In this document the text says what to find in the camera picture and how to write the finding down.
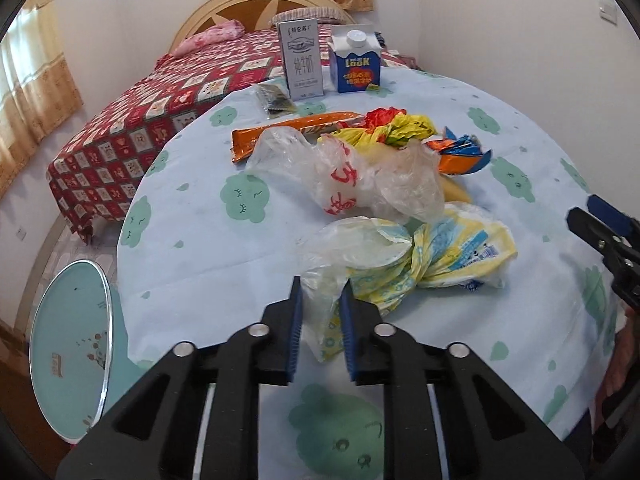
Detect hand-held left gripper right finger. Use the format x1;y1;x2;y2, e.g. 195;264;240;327
339;282;586;480

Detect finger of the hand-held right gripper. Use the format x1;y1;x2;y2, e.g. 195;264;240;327
566;206;623;261
586;194;640;243

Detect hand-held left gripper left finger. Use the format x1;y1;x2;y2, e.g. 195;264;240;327
55;277;304;480

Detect clear bag yellow blue print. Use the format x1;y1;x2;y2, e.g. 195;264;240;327
300;201;518;363

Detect orange blue wrapper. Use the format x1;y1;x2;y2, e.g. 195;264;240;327
422;127;493;176

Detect clear plastic bag red print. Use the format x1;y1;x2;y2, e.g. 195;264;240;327
245;127;446;223

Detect long orange wrapper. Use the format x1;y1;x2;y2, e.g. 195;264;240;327
231;110;368;165

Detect yellow red plastic bag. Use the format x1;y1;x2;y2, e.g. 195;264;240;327
335;106;438;148

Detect teal round waste bin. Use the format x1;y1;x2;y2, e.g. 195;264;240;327
30;259;153;445

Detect person's right hand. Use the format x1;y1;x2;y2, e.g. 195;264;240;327
602;320;640;406

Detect round table with green-print cloth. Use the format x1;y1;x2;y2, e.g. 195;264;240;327
117;67;623;480

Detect clear small snack packet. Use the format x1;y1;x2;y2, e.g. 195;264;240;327
251;84;297;120

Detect bed with red patterned cover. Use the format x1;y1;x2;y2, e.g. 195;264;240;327
46;27;418;233

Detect blue white drink carton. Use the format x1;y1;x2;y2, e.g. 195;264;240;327
327;29;383;95

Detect grey white milk carton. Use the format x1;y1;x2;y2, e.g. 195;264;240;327
277;20;325;102

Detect pink pillow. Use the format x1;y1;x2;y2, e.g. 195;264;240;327
172;19;246;56

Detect striped pillow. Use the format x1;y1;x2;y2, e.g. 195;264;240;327
270;7;347;28

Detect beige wooden headboard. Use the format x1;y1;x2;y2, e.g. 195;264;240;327
169;0;351;56

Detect wide beige patterned curtain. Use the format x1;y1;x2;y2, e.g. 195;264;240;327
0;0;85;196

